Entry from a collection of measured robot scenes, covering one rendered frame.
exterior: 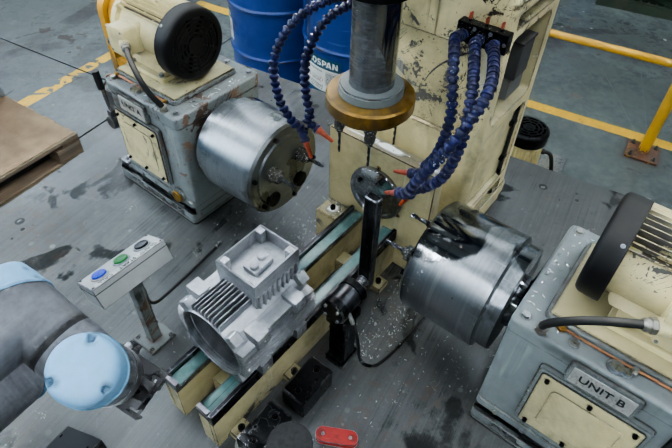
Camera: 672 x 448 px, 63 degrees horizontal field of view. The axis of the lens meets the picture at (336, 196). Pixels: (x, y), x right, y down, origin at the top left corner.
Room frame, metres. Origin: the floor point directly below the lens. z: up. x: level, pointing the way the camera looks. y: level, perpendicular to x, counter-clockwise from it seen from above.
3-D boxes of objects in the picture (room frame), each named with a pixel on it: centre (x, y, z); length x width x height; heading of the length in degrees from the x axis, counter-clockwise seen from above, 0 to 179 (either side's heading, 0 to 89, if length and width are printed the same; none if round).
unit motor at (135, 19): (1.25, 0.49, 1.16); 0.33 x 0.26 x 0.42; 53
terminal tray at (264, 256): (0.65, 0.14, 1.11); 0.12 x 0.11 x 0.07; 143
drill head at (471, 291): (0.69, -0.30, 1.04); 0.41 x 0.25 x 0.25; 53
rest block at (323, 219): (1.02, 0.01, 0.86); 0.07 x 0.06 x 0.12; 53
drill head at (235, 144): (1.11, 0.24, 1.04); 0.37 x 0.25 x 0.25; 53
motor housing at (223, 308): (0.62, 0.17, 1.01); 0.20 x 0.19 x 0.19; 143
